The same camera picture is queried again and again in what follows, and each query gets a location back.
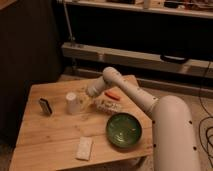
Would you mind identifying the white ceramic cup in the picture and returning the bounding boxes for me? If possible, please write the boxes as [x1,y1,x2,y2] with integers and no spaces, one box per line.
[66,92,81,114]

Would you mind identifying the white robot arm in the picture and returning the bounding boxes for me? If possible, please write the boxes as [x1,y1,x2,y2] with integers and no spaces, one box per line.
[85,67,201,171]

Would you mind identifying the black eraser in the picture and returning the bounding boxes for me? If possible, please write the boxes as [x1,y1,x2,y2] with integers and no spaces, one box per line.
[39,98,52,116]

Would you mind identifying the green ceramic bowl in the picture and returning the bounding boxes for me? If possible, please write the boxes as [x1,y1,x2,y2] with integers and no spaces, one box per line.
[105,113,142,148]

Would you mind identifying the white patterned box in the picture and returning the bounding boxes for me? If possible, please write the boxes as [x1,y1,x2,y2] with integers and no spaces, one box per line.
[93,99,122,114]

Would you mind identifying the orange carrot toy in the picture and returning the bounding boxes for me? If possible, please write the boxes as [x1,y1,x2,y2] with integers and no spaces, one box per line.
[104,90,121,101]

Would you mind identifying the wooden table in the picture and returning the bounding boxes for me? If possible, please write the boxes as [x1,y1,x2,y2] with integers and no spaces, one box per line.
[9,79,152,171]

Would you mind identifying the white sponge block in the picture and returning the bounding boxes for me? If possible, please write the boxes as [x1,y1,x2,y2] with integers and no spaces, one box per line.
[76,137,93,161]

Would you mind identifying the long grey case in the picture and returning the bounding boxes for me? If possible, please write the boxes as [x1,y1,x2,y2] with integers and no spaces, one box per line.
[61,42,213,79]

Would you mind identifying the metal stand pole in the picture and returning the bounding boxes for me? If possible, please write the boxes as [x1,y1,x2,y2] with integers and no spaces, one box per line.
[62,0,76,46]

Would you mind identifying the wooden shelf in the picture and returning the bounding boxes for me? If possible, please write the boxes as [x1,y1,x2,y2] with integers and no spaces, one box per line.
[56,0,213,19]

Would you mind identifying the black case handle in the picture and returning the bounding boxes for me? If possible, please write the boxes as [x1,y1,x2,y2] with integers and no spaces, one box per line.
[160,55,189,64]

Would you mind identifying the black floor cables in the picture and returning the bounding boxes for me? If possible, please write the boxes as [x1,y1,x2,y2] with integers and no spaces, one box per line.
[197,63,213,161]

